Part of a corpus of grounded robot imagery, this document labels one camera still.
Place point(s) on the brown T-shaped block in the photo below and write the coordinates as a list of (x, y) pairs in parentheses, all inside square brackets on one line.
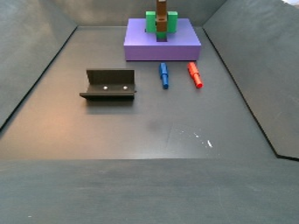
[(160, 16)]

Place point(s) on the purple slotted base board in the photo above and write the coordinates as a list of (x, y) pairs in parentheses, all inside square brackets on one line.
[(142, 47)]

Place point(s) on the blue peg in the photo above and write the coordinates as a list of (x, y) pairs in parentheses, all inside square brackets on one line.
[(163, 72)]

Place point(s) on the red peg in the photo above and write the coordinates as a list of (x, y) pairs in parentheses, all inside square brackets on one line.
[(195, 74)]

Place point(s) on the green U-shaped block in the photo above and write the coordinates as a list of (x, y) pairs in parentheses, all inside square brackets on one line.
[(151, 24)]

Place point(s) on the black U-channel bracket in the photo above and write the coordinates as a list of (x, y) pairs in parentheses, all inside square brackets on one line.
[(110, 84)]

